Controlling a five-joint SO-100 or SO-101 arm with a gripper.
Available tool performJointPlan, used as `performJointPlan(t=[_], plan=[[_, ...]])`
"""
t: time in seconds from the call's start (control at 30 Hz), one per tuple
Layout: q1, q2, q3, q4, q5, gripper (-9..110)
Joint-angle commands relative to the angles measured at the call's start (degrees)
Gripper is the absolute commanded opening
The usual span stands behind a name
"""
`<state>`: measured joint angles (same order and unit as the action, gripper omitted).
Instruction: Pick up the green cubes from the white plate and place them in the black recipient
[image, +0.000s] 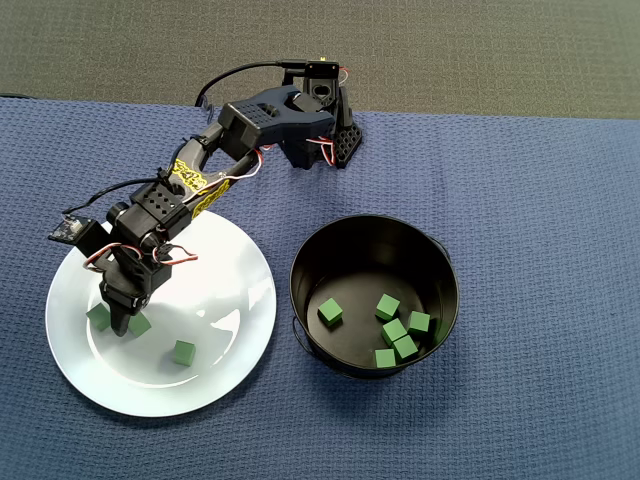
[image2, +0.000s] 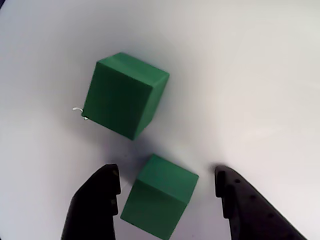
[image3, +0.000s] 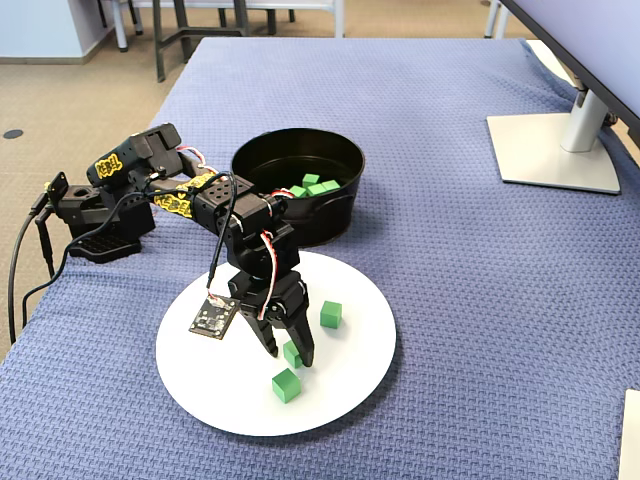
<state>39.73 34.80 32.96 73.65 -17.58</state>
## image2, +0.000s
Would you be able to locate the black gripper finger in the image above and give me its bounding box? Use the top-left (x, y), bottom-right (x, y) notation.
top-left (215, 165), bottom-right (307, 240)
top-left (61, 164), bottom-right (122, 240)

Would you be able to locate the white round plate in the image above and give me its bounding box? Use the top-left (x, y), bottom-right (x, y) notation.
top-left (0, 0), bottom-right (320, 240)

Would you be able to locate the green plastic cube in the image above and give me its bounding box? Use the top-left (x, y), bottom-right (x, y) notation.
top-left (82, 51), bottom-right (171, 141)
top-left (119, 153), bottom-right (200, 240)

